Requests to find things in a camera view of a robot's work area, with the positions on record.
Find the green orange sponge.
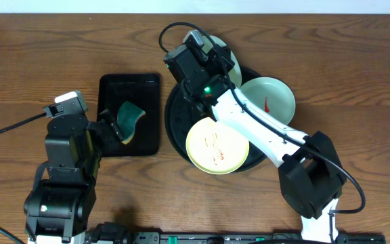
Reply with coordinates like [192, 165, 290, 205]
[116, 101, 146, 144]

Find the light blue plate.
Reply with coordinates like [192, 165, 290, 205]
[240, 77, 296, 125]
[202, 36, 242, 88]

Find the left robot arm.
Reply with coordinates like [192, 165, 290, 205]
[24, 98, 124, 243]

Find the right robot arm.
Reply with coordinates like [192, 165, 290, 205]
[164, 38, 347, 243]

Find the black round tray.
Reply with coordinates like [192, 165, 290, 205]
[163, 66, 274, 174]

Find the black rectangular tray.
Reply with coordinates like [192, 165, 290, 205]
[97, 73, 160, 157]

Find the yellow plate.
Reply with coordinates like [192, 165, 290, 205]
[186, 117, 249, 175]

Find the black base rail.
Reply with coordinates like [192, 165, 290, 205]
[89, 222, 385, 244]

